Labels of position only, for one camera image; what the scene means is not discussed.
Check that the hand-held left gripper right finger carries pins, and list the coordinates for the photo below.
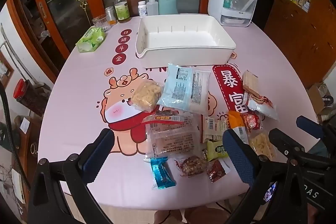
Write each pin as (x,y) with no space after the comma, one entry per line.
(237,158)

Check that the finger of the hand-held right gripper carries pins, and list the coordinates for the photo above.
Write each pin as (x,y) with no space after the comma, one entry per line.
(284,141)
(309,126)

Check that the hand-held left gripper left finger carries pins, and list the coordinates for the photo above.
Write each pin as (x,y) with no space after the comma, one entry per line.
(98,154)

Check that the yellow cracker packet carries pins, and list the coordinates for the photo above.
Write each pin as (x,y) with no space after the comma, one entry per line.
(262,146)

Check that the small dark red packet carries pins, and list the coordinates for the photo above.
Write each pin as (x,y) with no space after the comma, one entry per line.
(216,170)

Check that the orange and white packet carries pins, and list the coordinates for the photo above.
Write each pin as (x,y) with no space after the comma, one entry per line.
(235,120)

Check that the red and white packet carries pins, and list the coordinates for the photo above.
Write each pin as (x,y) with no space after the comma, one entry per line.
(262,106)

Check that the clear nut bar packet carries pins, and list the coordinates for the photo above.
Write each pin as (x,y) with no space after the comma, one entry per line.
(193,165)

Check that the blue foil snack packet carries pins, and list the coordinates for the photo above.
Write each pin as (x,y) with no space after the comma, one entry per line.
(162,174)

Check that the brown wafer packet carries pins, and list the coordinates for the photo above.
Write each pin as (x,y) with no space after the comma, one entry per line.
(250,82)

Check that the large light blue packet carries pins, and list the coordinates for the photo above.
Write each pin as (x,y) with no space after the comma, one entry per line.
(183,87)

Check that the white plastic bin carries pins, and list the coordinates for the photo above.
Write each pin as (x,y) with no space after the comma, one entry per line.
(183,37)

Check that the small green snack packet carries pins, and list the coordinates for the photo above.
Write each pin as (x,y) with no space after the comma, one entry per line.
(217,150)

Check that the cardboard box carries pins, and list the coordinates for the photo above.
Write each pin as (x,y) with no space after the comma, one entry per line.
(317,98)

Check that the white barcode snack packet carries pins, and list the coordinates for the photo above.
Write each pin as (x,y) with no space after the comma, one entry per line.
(212,127)

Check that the large clear pastry packet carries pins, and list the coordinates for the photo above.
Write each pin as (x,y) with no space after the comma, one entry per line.
(170,137)

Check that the puffed rice cake packet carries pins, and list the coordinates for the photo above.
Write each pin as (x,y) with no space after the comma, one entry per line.
(145,94)

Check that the wooden cabinet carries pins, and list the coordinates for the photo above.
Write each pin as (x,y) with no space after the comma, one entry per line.
(296,37)

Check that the green tissue pack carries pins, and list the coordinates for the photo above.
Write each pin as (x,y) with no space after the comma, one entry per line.
(90,39)

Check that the ribbed glass cup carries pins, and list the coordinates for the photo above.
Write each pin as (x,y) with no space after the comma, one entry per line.
(100,23)

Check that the clear spice jar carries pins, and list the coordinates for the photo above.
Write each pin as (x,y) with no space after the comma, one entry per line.
(110,15)

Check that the glass bottle green label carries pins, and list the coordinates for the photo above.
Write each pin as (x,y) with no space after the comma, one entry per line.
(122,10)

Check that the white pill bottle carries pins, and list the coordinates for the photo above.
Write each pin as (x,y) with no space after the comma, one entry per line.
(142,9)

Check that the white countertop dispenser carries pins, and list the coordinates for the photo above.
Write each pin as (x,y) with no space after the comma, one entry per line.
(216,1)

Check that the translucent squeeze bottle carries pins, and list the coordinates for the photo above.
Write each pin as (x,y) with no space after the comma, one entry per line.
(152,7)

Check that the teal ceramic canister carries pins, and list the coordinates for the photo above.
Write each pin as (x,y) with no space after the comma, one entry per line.
(168,5)

